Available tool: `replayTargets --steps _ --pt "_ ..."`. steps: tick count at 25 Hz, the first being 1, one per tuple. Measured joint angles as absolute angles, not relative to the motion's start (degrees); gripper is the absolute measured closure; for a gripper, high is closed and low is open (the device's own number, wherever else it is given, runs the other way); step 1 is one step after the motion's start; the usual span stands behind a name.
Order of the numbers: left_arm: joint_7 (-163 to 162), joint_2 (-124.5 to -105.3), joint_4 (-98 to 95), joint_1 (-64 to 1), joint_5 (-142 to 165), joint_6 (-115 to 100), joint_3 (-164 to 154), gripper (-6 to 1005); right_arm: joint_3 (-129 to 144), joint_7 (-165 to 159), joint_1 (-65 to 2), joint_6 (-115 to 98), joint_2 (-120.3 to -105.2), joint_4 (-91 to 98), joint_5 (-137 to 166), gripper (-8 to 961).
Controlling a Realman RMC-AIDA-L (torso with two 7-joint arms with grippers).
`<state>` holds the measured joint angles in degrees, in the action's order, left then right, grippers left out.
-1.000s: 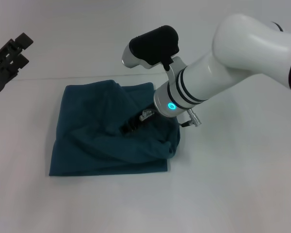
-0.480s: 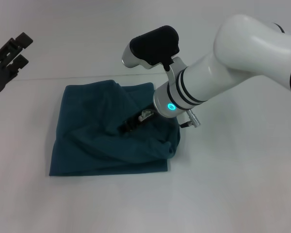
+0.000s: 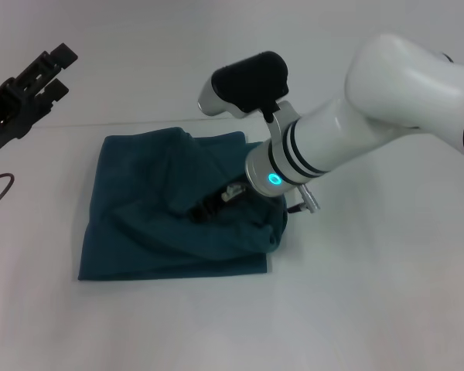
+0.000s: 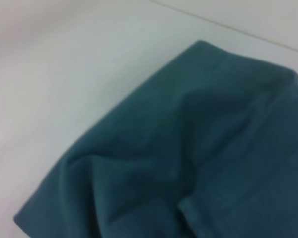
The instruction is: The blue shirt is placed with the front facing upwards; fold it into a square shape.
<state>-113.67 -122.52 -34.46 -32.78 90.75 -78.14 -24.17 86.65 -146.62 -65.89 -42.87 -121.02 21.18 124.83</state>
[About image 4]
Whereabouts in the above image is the teal blue FREE t-shirt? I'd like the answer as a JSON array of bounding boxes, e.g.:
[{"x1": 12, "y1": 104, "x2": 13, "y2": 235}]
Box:
[{"x1": 12, "y1": 39, "x2": 298, "y2": 238}]

